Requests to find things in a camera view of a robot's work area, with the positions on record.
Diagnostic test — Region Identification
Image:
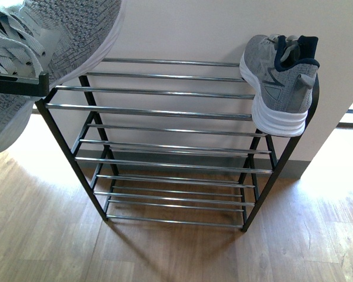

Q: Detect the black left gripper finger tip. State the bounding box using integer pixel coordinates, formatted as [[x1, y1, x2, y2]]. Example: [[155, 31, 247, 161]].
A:
[[0, 72, 49, 97]]

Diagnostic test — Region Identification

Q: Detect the black metal shoe rack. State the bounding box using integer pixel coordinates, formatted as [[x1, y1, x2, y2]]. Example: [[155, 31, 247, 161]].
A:
[[34, 57, 321, 233]]

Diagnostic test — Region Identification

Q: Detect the grey knit sneaker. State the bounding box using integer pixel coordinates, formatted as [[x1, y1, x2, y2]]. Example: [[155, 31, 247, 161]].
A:
[[0, 0, 126, 156], [239, 35, 319, 137]]

